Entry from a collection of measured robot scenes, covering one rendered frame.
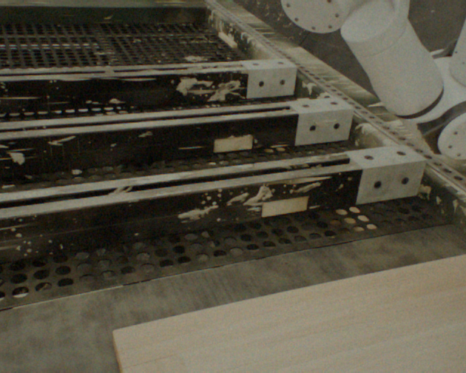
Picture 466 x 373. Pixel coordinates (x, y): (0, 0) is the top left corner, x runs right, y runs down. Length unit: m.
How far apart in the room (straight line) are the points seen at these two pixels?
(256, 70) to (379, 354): 0.80
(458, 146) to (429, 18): 1.99
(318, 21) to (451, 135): 0.23
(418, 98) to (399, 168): 0.30
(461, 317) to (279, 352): 0.24
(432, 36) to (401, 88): 1.93
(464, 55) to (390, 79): 0.09
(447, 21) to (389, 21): 1.99
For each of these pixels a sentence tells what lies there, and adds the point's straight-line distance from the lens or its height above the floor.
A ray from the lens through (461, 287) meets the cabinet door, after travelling 0.82.
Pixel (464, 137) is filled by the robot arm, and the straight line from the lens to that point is 0.71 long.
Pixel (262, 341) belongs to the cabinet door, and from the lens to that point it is 0.67.
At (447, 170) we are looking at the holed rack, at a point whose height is 0.89.
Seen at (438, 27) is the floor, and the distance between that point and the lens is 2.62.
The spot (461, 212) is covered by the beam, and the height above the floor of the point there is 0.90.
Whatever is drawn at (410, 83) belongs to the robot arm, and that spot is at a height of 1.23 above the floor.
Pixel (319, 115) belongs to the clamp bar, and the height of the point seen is 0.99.
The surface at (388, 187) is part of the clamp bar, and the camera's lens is 0.98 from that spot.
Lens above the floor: 1.69
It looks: 37 degrees down
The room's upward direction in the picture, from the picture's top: 56 degrees counter-clockwise
